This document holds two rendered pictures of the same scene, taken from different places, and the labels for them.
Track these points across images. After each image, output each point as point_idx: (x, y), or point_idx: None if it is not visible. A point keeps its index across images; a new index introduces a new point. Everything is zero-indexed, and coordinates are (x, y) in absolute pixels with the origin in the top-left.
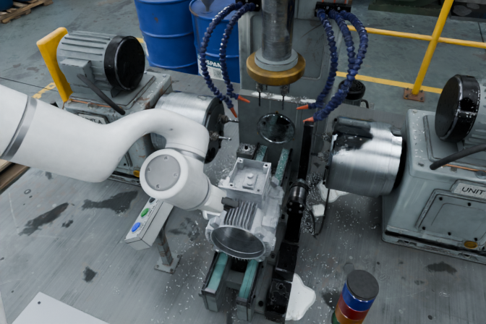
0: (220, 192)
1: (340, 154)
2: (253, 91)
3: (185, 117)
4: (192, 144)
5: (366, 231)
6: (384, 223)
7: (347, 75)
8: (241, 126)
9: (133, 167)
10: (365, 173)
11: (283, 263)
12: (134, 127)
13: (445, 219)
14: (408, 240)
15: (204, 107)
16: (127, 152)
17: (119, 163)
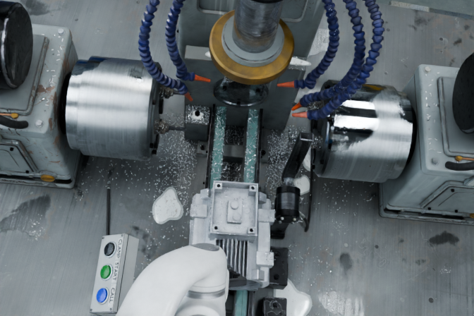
0: (228, 281)
1: (340, 149)
2: (207, 49)
3: (205, 259)
4: (215, 283)
5: (361, 207)
6: (382, 196)
7: (356, 77)
8: (188, 89)
9: (39, 170)
10: (369, 167)
11: (274, 275)
12: (171, 314)
13: (454, 202)
14: (410, 215)
15: (144, 96)
16: (30, 159)
17: (17, 170)
